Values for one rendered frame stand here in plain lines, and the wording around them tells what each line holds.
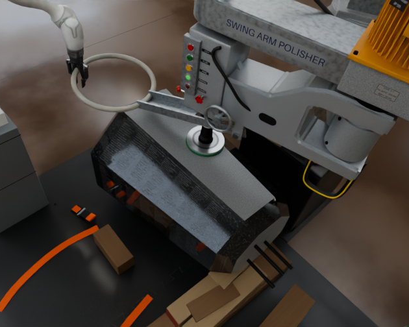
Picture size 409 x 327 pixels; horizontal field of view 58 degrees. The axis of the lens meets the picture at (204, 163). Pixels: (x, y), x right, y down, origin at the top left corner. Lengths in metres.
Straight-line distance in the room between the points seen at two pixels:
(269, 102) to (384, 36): 0.50
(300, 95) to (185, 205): 0.85
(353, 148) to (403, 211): 1.86
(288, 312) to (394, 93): 1.53
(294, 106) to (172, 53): 2.76
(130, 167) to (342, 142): 1.17
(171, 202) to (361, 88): 1.12
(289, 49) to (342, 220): 1.90
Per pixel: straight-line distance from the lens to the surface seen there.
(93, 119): 3.39
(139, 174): 2.10
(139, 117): 2.20
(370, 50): 1.36
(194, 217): 1.92
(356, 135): 1.52
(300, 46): 1.37
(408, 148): 3.89
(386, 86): 1.34
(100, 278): 2.54
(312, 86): 1.47
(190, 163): 1.97
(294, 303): 2.47
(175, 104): 2.11
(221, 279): 2.27
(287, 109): 1.54
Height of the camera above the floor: 2.35
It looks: 51 degrees down
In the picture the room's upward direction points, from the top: 9 degrees clockwise
